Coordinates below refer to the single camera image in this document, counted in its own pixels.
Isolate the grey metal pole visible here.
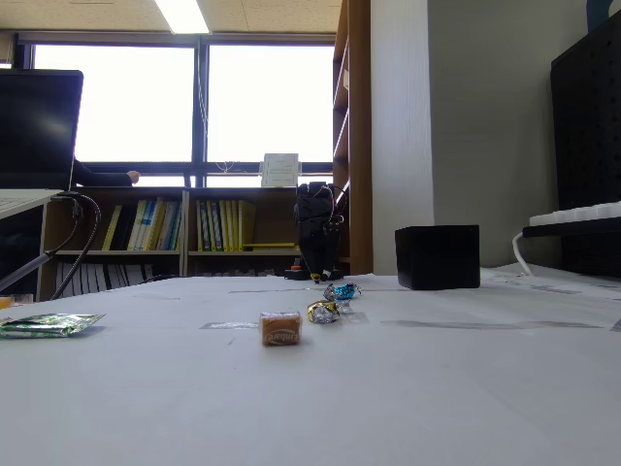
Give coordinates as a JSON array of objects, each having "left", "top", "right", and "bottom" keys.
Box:
[{"left": 0, "top": 251, "right": 54, "bottom": 295}]

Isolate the dark window frame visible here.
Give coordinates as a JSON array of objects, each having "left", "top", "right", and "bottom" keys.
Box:
[{"left": 0, "top": 32, "right": 336, "bottom": 190}]

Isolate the low wooden bookshelf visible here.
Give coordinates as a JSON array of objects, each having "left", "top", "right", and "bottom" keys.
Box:
[
  {"left": 182, "top": 186, "right": 350, "bottom": 279},
  {"left": 38, "top": 186, "right": 188, "bottom": 302}
]

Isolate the brown caramel candy cube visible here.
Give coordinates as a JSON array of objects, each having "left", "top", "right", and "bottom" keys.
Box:
[{"left": 259, "top": 310, "right": 304, "bottom": 347}]

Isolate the white power strip cable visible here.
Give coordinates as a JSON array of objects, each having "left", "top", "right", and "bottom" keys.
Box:
[{"left": 512, "top": 231, "right": 535, "bottom": 277}]

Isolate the tall wooden bookshelf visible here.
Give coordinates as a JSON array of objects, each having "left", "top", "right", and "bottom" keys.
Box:
[{"left": 332, "top": 0, "right": 374, "bottom": 276}]

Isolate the slanted yellow book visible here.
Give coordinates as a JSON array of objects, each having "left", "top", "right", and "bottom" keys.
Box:
[{"left": 102, "top": 204, "right": 123, "bottom": 251}]

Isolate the white paper table cover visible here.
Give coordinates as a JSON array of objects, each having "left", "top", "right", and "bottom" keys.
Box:
[{"left": 0, "top": 274, "right": 621, "bottom": 466}]

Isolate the black pegboard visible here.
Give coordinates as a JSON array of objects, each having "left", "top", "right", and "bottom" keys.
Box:
[{"left": 550, "top": 12, "right": 621, "bottom": 281}]

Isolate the framed paper sign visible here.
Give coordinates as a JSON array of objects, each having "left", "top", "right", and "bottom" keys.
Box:
[{"left": 260, "top": 152, "right": 301, "bottom": 188}]

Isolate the gold wrapped candy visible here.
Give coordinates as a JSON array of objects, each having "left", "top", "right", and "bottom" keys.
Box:
[{"left": 307, "top": 299, "right": 358, "bottom": 325}]

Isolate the blue wrapped candy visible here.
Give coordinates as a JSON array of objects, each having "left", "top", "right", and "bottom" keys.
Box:
[{"left": 323, "top": 282, "right": 363, "bottom": 301}]

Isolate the black laptop cable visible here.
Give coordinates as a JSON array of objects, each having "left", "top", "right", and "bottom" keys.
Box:
[{"left": 43, "top": 192, "right": 103, "bottom": 302}]

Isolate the ceiling light panel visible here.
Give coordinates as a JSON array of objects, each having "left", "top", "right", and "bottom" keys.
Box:
[{"left": 154, "top": 0, "right": 213, "bottom": 35}]

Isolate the green foil snack packet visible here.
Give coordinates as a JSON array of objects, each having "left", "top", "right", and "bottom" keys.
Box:
[{"left": 0, "top": 313, "right": 107, "bottom": 340}]

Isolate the white power strip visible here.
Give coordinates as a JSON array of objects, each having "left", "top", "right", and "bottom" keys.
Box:
[{"left": 528, "top": 202, "right": 621, "bottom": 228}]

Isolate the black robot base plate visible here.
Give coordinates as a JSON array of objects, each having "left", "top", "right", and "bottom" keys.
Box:
[{"left": 284, "top": 264, "right": 341, "bottom": 283}]

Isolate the black box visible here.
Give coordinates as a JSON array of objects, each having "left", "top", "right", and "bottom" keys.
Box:
[{"left": 394, "top": 224, "right": 481, "bottom": 291}]

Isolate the dark sleeved forearm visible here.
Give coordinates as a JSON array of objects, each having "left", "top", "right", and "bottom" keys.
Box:
[{"left": 72, "top": 158, "right": 135, "bottom": 188}]

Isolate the dark laptop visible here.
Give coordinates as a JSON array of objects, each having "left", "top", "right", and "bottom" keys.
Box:
[{"left": 0, "top": 68, "right": 84, "bottom": 219}]

